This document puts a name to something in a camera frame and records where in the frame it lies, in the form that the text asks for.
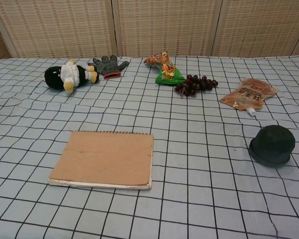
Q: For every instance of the orange spout pouch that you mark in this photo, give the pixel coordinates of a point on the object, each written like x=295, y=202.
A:
x=249, y=95

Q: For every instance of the black and white plush doll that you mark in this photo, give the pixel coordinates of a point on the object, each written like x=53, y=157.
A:
x=54, y=77

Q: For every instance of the grey knitted work glove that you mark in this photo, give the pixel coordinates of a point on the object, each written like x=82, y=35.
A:
x=108, y=64

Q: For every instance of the green snack packet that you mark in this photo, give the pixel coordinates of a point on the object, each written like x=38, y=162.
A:
x=169, y=76

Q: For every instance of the dark red grape bunch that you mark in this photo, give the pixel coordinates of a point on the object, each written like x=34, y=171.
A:
x=194, y=85

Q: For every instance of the blue checkered tablecloth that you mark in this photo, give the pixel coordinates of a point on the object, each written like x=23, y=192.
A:
x=189, y=174

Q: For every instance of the orange snack packet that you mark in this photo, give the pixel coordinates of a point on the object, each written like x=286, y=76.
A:
x=155, y=59

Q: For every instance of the brown cover spiral notebook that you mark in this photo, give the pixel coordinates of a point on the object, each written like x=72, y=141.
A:
x=107, y=156

